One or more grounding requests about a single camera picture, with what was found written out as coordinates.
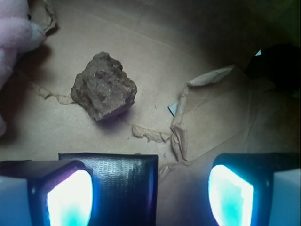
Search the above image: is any brown paper bag bin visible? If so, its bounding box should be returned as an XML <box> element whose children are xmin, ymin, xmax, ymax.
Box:
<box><xmin>0</xmin><ymin>0</ymin><xmax>301</xmax><ymax>226</ymax></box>

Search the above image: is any black taped box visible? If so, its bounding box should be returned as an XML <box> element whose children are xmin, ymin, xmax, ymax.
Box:
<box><xmin>58</xmin><ymin>153</ymin><xmax>159</xmax><ymax>226</ymax></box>

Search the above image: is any brown rough rock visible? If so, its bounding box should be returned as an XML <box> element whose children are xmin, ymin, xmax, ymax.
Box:
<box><xmin>71</xmin><ymin>52</ymin><xmax>137</xmax><ymax>121</ymax></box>

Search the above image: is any pink plush toy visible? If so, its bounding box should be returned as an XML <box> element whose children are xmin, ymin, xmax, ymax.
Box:
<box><xmin>0</xmin><ymin>0</ymin><xmax>48</xmax><ymax>137</ymax></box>

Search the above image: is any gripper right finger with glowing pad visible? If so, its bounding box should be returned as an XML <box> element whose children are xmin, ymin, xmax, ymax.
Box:
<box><xmin>208</xmin><ymin>153</ymin><xmax>301</xmax><ymax>226</ymax></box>

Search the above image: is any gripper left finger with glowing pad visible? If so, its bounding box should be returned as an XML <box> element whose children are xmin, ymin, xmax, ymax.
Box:
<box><xmin>0</xmin><ymin>160</ymin><xmax>93</xmax><ymax>226</ymax></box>

